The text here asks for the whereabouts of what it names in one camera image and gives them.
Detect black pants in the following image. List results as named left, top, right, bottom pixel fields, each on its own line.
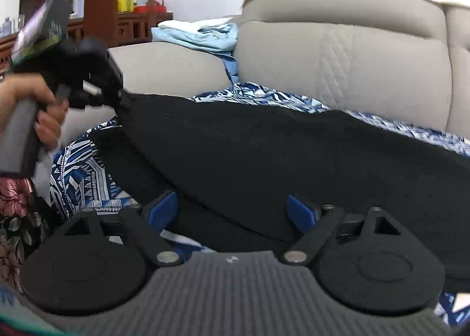
left=89, top=91, right=470, bottom=292

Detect person's left hand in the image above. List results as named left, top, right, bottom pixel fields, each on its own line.
left=1, top=73, right=69, bottom=151

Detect brown wooden cabinet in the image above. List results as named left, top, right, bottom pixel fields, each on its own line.
left=0, top=0, right=174, bottom=65

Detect yellow bottle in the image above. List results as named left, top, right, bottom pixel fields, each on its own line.
left=117, top=0, right=134, bottom=14

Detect blue white patterned sheet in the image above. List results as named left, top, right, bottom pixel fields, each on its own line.
left=49, top=79, right=470, bottom=326

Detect floral patterned garment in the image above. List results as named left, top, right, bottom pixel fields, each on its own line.
left=1, top=177, right=49, bottom=292

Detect light blue cloth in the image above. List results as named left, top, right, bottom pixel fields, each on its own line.
left=151, top=18, right=239, bottom=83

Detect beige sofa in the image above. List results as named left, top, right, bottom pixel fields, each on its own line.
left=36, top=0, right=470, bottom=194

